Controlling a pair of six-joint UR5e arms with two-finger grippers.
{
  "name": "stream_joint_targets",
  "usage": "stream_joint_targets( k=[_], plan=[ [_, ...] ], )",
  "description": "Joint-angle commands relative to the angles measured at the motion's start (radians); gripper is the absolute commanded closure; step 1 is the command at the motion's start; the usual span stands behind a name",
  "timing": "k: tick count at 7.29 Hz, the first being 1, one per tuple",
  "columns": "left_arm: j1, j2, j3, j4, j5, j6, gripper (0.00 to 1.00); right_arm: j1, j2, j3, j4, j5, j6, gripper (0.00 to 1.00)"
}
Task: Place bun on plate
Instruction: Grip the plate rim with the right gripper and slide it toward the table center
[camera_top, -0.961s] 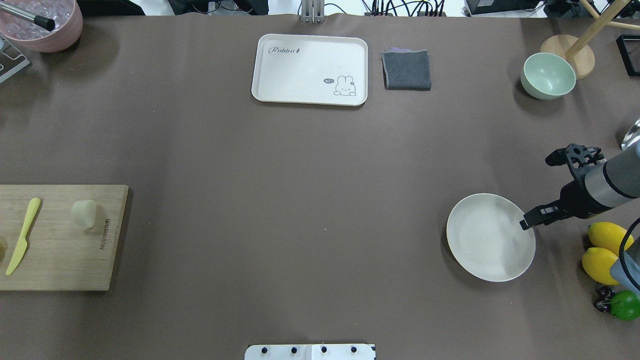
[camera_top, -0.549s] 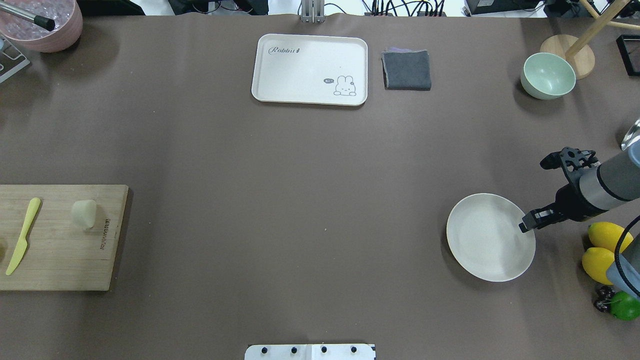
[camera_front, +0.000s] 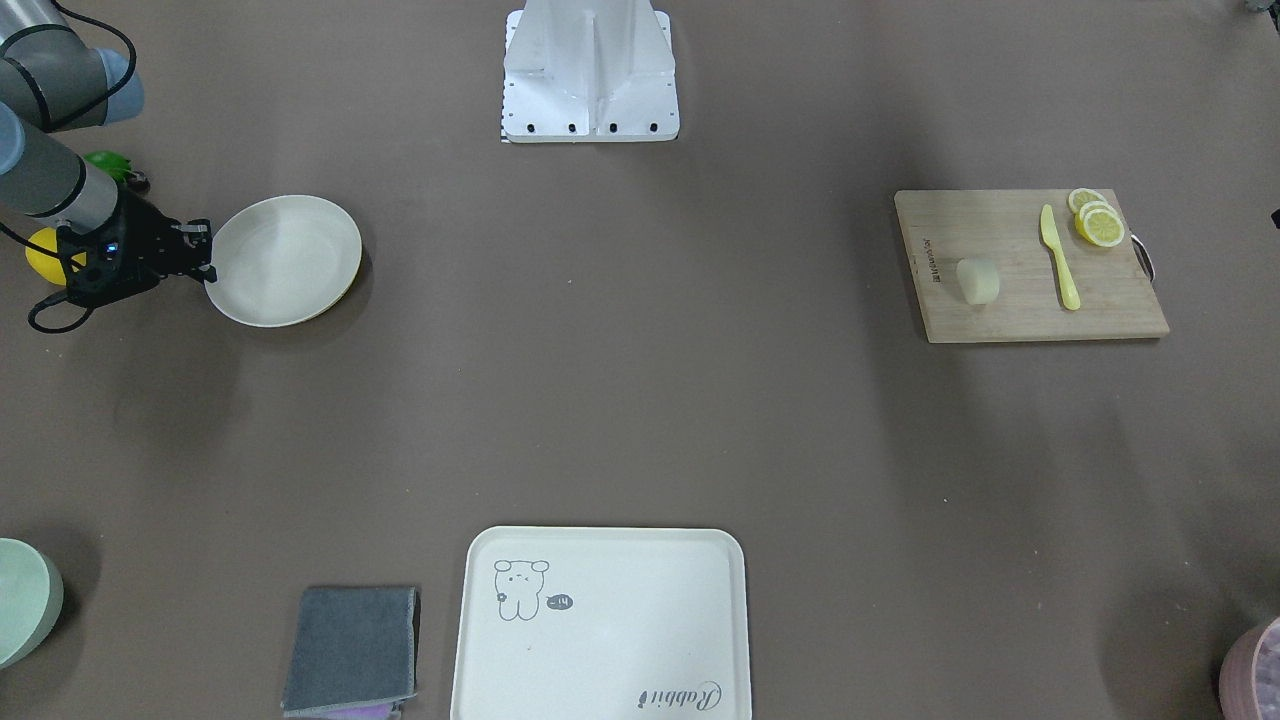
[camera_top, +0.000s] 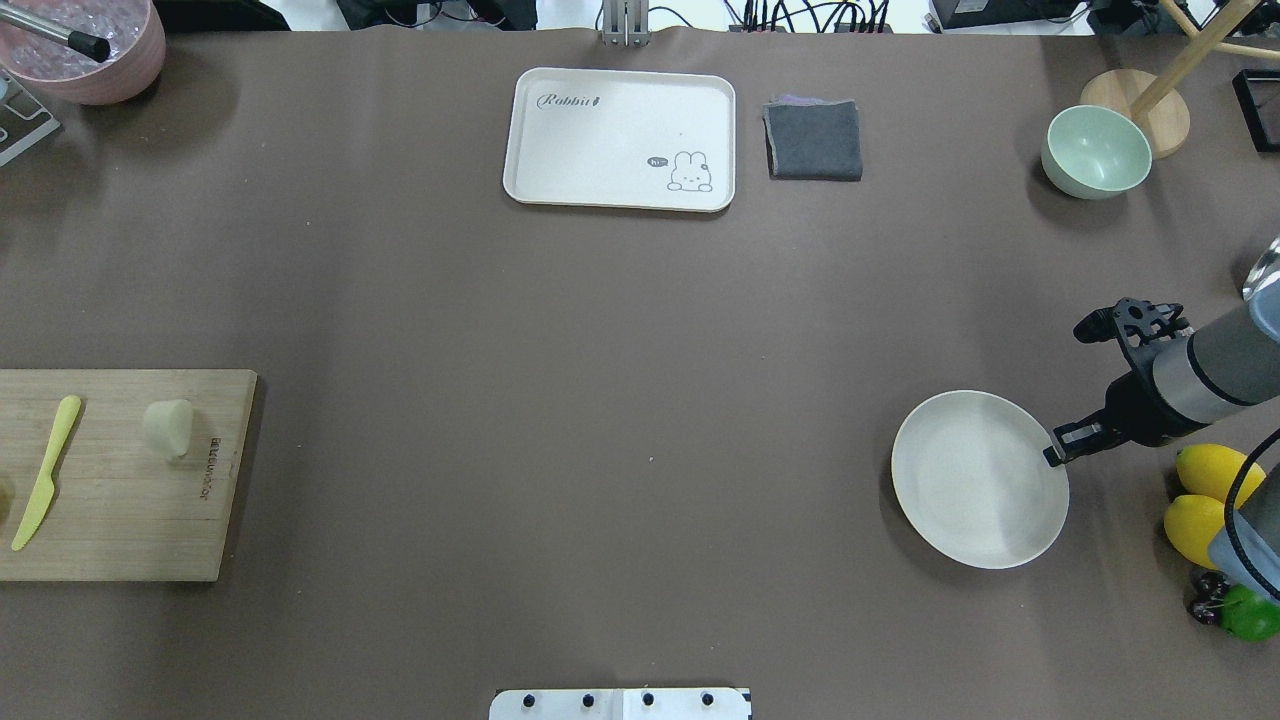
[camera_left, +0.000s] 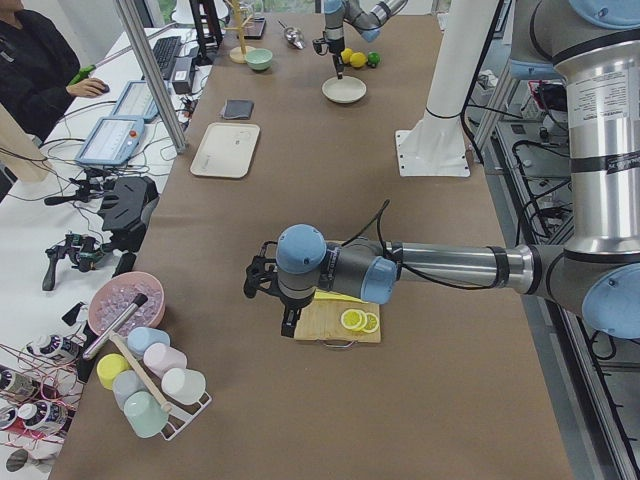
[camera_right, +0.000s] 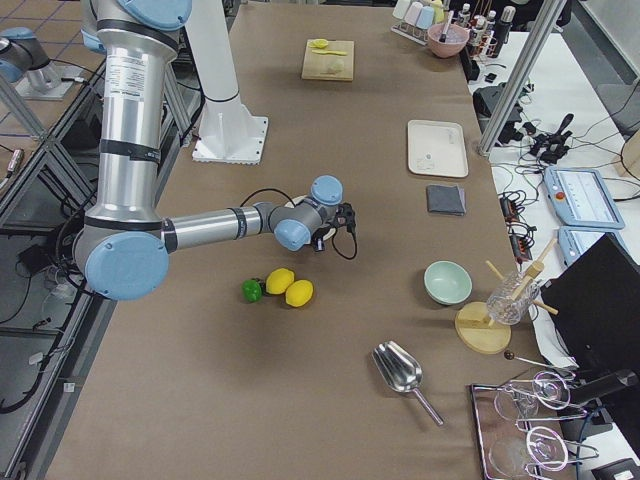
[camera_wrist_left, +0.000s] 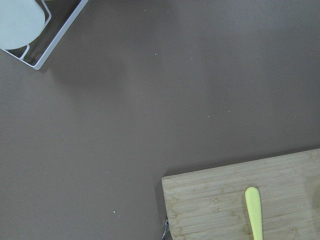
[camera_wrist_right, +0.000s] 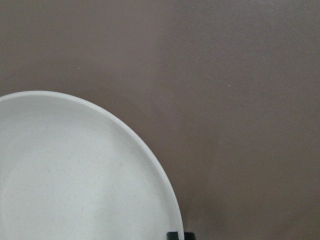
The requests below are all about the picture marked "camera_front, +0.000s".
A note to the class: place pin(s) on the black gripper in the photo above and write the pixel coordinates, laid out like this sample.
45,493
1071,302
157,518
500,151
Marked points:
147,231

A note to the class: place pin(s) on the cream round plate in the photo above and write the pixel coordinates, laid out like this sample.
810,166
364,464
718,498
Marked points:
284,260

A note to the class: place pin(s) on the pale white bun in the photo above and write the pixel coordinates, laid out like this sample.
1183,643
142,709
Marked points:
979,280

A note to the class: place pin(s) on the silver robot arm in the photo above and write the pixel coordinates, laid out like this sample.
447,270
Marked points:
52,80

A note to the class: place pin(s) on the cream rabbit tray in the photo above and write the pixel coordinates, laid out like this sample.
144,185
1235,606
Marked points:
603,623

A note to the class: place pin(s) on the green lime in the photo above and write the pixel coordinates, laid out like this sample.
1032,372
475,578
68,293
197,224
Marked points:
112,163

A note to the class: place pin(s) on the yellow lemon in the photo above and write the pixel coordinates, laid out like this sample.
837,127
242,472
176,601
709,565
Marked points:
41,256

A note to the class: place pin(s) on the mint green bowl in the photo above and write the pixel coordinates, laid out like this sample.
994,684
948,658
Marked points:
32,593

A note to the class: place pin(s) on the grey folded cloth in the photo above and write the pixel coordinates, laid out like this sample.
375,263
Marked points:
353,654

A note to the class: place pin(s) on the wooden cutting board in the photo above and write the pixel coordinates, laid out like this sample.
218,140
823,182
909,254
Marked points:
941,228

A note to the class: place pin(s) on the yellow plastic knife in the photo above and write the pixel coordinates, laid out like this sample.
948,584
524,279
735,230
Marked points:
1049,235

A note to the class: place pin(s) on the lemon slices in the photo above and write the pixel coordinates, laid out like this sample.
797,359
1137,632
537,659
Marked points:
1096,219

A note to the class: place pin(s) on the pink ice bowl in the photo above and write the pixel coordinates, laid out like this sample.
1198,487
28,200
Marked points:
1249,675

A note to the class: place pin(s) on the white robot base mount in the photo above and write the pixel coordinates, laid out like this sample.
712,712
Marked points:
589,71

